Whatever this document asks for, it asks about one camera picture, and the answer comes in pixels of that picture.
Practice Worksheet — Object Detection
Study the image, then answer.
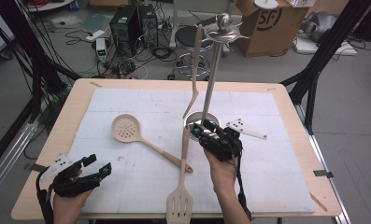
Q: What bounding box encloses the cardboard box round black logo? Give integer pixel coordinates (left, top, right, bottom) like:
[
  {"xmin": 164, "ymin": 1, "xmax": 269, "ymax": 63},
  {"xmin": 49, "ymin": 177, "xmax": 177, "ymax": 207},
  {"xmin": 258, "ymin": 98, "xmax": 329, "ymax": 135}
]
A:
[{"xmin": 235, "ymin": 0, "xmax": 309, "ymax": 59}]

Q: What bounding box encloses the white gridded mat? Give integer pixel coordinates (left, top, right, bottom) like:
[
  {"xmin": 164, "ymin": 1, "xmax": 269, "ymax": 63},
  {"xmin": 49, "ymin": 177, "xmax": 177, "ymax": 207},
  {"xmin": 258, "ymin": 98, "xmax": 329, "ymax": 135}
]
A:
[{"xmin": 48, "ymin": 88, "xmax": 317, "ymax": 215}]

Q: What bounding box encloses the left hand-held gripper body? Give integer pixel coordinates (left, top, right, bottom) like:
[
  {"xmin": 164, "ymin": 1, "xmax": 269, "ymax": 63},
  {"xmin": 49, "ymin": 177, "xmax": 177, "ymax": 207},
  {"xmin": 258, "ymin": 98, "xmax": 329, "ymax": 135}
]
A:
[{"xmin": 38, "ymin": 152, "xmax": 102, "ymax": 199}]

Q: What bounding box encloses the metal utensil stand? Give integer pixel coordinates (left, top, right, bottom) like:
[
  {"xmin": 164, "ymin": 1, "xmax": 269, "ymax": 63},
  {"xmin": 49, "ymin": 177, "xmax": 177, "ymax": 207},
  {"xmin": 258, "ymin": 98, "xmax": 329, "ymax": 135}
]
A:
[{"xmin": 184, "ymin": 12, "xmax": 250, "ymax": 142}]

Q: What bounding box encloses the white power strip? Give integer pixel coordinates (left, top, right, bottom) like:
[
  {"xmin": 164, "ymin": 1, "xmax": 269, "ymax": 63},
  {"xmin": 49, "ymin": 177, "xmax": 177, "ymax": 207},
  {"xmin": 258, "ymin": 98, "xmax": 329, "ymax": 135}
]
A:
[{"xmin": 85, "ymin": 29, "xmax": 107, "ymax": 42}]

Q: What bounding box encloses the grey bag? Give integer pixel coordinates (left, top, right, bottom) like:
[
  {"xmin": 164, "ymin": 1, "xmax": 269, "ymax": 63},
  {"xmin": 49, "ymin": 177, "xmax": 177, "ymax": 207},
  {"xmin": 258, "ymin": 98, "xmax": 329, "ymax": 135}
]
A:
[{"xmin": 299, "ymin": 11, "xmax": 339, "ymax": 41}]

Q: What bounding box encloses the white flat board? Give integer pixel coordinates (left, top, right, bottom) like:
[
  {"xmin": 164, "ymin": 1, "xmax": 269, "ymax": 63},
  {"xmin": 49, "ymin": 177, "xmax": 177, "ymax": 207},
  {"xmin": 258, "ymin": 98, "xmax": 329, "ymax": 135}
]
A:
[{"xmin": 293, "ymin": 36, "xmax": 359, "ymax": 57}]

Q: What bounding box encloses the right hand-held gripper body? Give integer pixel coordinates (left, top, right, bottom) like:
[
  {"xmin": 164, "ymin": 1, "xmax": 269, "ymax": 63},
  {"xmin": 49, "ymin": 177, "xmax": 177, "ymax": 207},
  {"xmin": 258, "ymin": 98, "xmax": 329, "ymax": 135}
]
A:
[{"xmin": 198, "ymin": 118, "xmax": 268, "ymax": 162}]

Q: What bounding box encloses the black round stool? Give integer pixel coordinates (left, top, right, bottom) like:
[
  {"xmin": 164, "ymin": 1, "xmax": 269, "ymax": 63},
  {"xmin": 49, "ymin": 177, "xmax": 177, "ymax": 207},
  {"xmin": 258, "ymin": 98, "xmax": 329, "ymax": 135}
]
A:
[{"xmin": 174, "ymin": 25, "xmax": 216, "ymax": 81}]

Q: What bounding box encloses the white device green display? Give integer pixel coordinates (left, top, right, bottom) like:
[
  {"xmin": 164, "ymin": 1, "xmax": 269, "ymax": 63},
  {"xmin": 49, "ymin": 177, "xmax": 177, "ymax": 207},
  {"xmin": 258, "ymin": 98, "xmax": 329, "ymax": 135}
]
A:
[{"xmin": 95, "ymin": 37, "xmax": 108, "ymax": 63}]

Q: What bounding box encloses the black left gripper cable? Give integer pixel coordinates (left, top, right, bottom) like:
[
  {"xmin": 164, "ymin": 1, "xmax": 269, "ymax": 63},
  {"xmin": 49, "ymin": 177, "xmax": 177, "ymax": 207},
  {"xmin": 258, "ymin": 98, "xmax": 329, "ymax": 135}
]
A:
[{"xmin": 35, "ymin": 171, "xmax": 55, "ymax": 224}]

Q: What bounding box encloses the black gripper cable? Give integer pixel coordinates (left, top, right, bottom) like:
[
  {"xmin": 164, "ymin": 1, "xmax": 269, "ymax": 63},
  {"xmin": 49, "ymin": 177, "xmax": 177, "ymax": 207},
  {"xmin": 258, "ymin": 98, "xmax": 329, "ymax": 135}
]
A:
[
  {"xmin": 232, "ymin": 152, "xmax": 253, "ymax": 222},
  {"xmin": 35, "ymin": 171, "xmax": 55, "ymax": 224}
]

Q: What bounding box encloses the slim black computer tower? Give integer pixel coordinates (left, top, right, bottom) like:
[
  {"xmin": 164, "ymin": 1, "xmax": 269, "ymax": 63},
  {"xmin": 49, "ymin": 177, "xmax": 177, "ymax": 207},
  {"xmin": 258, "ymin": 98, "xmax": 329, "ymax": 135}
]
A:
[{"xmin": 138, "ymin": 3, "xmax": 159, "ymax": 49}]

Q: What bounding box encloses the beige slotted turner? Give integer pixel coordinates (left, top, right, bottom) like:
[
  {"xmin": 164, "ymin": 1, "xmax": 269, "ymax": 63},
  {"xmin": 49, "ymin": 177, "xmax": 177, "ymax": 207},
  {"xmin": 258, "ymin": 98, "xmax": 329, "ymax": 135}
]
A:
[{"xmin": 166, "ymin": 124, "xmax": 194, "ymax": 224}]

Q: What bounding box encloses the beige perforated skimmer spoon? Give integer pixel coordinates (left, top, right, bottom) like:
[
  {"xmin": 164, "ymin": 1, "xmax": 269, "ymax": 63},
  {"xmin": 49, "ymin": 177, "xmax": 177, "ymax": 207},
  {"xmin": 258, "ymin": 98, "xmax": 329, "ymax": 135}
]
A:
[{"xmin": 111, "ymin": 113, "xmax": 194, "ymax": 174}]

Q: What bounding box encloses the aluminium rail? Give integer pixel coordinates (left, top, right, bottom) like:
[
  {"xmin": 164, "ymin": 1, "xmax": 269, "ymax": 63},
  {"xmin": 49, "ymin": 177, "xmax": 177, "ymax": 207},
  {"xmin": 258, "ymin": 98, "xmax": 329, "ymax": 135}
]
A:
[
  {"xmin": 293, "ymin": 104, "xmax": 352, "ymax": 224},
  {"xmin": 0, "ymin": 119, "xmax": 40, "ymax": 204}
]

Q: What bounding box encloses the large black computer tower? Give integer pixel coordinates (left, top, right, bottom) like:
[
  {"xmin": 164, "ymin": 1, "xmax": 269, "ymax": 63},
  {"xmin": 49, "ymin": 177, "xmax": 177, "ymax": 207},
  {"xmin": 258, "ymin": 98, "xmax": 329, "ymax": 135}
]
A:
[{"xmin": 109, "ymin": 4, "xmax": 141, "ymax": 58}]

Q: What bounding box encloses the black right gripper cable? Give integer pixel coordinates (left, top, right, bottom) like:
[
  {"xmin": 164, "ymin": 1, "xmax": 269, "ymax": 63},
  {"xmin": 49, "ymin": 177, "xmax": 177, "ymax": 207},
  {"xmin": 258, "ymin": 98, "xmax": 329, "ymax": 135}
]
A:
[{"xmin": 232, "ymin": 152, "xmax": 253, "ymax": 222}]

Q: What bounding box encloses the beige solid spatula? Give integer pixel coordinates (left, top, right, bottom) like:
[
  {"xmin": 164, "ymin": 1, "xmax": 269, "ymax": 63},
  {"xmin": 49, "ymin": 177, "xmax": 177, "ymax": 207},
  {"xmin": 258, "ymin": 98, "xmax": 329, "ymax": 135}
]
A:
[{"xmin": 182, "ymin": 23, "xmax": 205, "ymax": 121}]

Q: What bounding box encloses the person's right hand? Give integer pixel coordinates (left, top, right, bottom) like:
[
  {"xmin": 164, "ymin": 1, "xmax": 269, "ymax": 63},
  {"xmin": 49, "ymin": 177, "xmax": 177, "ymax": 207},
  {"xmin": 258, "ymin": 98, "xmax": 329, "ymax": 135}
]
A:
[{"xmin": 203, "ymin": 148, "xmax": 237, "ymax": 194}]

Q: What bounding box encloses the person's left hand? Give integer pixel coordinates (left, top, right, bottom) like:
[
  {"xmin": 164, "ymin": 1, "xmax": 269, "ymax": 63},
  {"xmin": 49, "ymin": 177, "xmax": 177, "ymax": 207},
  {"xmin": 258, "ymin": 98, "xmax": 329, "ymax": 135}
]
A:
[{"xmin": 52, "ymin": 189, "xmax": 93, "ymax": 217}]

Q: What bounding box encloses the white round disc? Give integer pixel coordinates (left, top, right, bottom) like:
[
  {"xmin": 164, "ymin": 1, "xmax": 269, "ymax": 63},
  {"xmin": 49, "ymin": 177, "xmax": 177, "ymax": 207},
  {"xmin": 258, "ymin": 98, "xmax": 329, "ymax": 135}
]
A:
[{"xmin": 253, "ymin": 0, "xmax": 279, "ymax": 10}]

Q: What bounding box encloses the black frame stand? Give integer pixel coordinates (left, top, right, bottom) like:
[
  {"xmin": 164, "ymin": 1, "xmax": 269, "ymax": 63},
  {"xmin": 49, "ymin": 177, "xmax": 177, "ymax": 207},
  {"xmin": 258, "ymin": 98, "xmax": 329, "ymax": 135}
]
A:
[
  {"xmin": 0, "ymin": 0, "xmax": 81, "ymax": 125},
  {"xmin": 279, "ymin": 0, "xmax": 371, "ymax": 135}
]

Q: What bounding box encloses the black tape strip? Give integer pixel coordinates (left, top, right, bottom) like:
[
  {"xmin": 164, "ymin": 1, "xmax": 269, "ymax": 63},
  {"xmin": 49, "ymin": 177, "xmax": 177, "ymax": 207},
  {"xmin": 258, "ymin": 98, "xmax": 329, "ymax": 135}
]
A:
[
  {"xmin": 23, "ymin": 162, "xmax": 47, "ymax": 174},
  {"xmin": 313, "ymin": 169, "xmax": 335, "ymax": 179}
]

